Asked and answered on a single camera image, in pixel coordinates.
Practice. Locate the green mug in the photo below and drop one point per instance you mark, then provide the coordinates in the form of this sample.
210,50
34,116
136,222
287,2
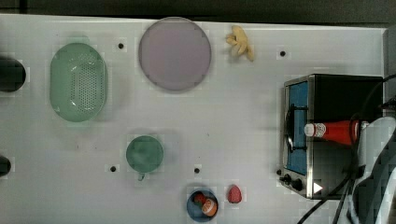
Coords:
144,155

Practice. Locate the blue bowl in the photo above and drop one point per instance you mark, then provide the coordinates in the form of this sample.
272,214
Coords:
195,211

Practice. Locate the orange slice toy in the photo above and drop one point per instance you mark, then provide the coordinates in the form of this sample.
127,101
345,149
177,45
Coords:
210,208

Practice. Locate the red strawberry toy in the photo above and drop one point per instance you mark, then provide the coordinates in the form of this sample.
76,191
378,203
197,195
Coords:
234,194

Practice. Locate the red ketchup bottle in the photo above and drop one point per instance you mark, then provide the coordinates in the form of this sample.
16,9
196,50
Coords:
343,132

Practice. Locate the dark grey cup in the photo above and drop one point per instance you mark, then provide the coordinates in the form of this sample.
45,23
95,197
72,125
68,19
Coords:
5,166

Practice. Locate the black pot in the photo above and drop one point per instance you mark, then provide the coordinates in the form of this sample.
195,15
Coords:
12,75

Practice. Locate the pale purple round plate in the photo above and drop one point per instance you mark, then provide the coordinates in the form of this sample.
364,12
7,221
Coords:
175,54

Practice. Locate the green plastic colander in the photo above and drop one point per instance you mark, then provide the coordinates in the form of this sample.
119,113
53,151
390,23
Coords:
78,82

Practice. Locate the black toaster oven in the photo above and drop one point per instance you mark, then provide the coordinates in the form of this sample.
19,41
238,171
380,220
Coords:
322,115

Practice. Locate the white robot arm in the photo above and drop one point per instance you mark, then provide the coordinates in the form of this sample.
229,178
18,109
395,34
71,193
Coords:
373,191

